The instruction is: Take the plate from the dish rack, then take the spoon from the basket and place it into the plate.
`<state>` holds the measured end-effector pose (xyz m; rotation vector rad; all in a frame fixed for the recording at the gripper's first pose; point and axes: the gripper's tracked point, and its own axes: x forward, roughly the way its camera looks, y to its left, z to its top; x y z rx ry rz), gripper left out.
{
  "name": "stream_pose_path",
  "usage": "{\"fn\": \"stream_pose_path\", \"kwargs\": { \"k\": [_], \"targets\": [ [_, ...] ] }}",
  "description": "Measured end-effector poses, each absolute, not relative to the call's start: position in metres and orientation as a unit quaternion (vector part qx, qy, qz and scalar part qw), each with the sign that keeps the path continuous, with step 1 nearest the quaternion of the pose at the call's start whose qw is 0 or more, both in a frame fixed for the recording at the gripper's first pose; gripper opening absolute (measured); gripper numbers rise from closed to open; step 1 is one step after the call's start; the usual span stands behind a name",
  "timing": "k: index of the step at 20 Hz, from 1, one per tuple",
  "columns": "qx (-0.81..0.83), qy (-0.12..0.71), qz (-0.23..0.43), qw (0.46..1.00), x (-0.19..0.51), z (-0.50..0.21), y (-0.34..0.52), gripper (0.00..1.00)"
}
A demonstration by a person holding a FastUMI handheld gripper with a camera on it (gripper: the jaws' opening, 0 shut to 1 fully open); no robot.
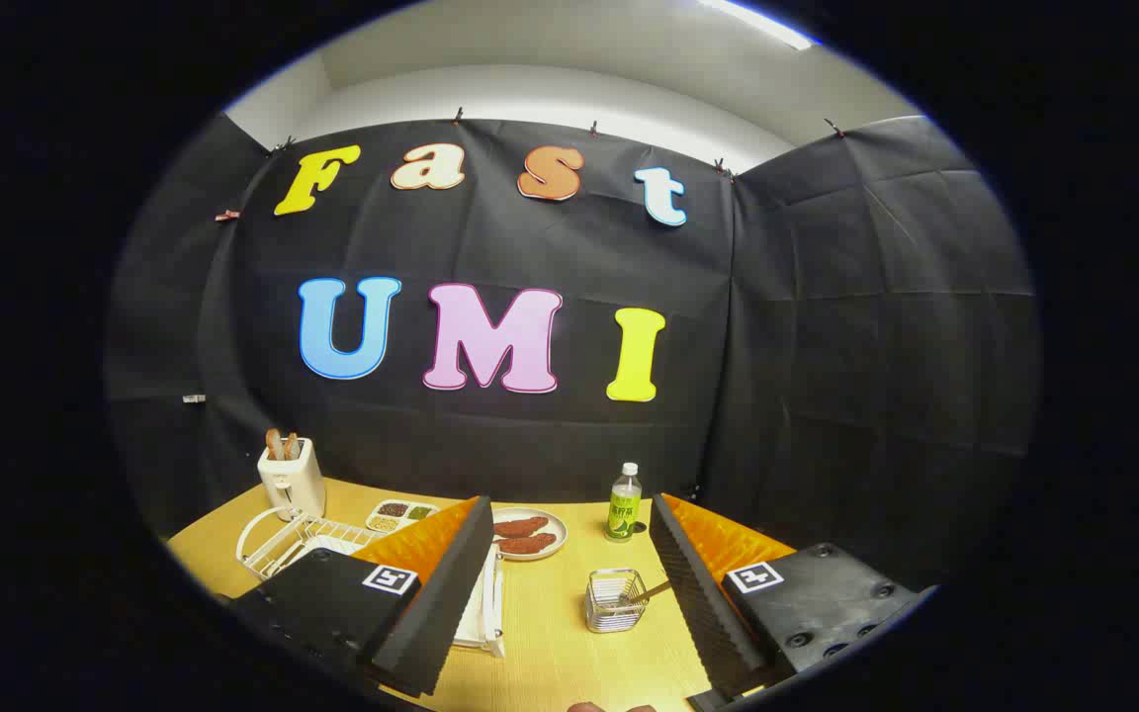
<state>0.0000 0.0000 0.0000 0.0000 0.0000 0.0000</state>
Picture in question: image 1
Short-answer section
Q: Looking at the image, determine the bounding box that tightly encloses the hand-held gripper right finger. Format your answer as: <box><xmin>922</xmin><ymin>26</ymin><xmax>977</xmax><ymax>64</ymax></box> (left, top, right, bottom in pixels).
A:
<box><xmin>649</xmin><ymin>492</ymin><xmax>936</xmax><ymax>707</ymax></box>

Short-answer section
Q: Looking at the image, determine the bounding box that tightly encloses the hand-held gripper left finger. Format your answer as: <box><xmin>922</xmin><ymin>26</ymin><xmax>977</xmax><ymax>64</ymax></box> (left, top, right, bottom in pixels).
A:
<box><xmin>217</xmin><ymin>495</ymin><xmax>496</xmax><ymax>699</ymax></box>

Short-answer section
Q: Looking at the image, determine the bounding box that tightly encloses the metal wire basket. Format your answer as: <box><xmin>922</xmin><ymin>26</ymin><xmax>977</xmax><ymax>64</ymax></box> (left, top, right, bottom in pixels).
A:
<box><xmin>585</xmin><ymin>569</ymin><xmax>649</xmax><ymax>634</ymax></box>

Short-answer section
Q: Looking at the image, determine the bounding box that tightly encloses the white wire dish rack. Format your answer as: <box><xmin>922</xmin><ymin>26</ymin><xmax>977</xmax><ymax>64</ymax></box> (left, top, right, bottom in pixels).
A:
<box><xmin>239</xmin><ymin>508</ymin><xmax>507</xmax><ymax>660</ymax></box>

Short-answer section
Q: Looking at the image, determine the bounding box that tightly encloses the white plate with sausages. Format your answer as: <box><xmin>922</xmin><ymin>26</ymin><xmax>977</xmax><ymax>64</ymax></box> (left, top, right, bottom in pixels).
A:
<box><xmin>490</xmin><ymin>507</ymin><xmax>569</xmax><ymax>562</ymax></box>

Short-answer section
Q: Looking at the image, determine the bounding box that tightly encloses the compartment tray with grains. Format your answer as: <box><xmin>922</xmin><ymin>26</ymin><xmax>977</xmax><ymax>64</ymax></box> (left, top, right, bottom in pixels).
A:
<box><xmin>366</xmin><ymin>500</ymin><xmax>440</xmax><ymax>535</ymax></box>

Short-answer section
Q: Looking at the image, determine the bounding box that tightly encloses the green label drink bottle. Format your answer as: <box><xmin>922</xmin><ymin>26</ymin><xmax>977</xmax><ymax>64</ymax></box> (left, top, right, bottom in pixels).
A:
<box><xmin>604</xmin><ymin>462</ymin><xmax>644</xmax><ymax>543</ymax></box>

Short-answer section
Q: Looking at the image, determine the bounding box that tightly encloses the white toaster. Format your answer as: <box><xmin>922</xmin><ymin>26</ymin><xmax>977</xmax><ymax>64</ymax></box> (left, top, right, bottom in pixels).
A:
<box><xmin>257</xmin><ymin>438</ymin><xmax>326</xmax><ymax>522</ymax></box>

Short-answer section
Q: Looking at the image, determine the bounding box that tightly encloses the black backdrop cloth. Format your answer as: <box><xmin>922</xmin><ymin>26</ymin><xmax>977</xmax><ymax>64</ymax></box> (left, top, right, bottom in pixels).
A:
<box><xmin>105</xmin><ymin>114</ymin><xmax>1040</xmax><ymax>594</ymax></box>

